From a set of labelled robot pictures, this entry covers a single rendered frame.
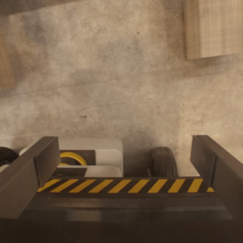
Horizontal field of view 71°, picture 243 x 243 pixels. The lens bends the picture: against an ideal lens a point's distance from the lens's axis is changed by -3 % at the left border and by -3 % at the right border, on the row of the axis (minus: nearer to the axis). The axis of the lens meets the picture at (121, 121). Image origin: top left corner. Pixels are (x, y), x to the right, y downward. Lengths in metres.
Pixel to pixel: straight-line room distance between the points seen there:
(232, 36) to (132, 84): 0.26
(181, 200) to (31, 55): 0.52
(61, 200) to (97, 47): 0.40
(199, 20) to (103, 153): 0.37
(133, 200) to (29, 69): 0.47
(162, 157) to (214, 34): 0.31
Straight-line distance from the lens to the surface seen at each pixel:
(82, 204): 0.27
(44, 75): 0.57
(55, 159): 0.16
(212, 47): 0.46
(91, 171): 0.35
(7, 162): 0.65
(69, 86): 0.55
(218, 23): 0.47
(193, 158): 0.17
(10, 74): 0.60
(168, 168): 0.44
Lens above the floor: 0.52
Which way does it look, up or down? 74 degrees down
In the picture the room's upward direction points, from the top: 175 degrees counter-clockwise
